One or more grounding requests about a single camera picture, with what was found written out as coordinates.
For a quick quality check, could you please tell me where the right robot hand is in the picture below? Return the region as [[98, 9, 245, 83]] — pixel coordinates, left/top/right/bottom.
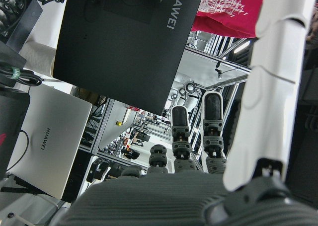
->
[[59, 0, 318, 226]]

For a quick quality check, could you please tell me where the silver Huawei laptop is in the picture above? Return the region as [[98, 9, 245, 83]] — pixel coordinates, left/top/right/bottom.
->
[[6, 86, 93, 201]]

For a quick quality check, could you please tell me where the black Huawei monitor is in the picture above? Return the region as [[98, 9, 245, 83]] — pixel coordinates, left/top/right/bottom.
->
[[52, 0, 207, 116]]

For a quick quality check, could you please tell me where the black bag with red mark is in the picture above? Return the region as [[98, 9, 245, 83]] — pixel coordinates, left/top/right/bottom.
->
[[0, 91, 31, 181]]

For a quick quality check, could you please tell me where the ceiling light strip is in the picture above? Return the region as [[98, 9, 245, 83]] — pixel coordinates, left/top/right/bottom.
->
[[233, 41, 250, 54]]

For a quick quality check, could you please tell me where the white paper towel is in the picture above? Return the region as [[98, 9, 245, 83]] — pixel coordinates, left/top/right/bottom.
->
[[21, 41, 59, 79]]

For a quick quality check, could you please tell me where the person in red shirt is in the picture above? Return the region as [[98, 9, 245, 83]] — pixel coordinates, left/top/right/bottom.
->
[[191, 0, 318, 49]]

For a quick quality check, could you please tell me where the black flat device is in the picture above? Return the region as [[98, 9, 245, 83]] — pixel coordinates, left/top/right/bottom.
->
[[6, 0, 44, 54]]

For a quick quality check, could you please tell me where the aluminium framed enclosure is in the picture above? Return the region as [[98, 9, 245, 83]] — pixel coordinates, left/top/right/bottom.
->
[[91, 47, 250, 167]]

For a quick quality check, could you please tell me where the small black frame camera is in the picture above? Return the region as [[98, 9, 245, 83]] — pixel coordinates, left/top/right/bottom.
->
[[215, 61, 223, 79]]

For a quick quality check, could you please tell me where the black laptop cable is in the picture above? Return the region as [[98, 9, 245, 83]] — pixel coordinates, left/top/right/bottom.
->
[[6, 129, 30, 172]]

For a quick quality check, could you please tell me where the black cable bundle green tie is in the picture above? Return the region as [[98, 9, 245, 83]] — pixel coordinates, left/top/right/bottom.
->
[[0, 65, 43, 87]]

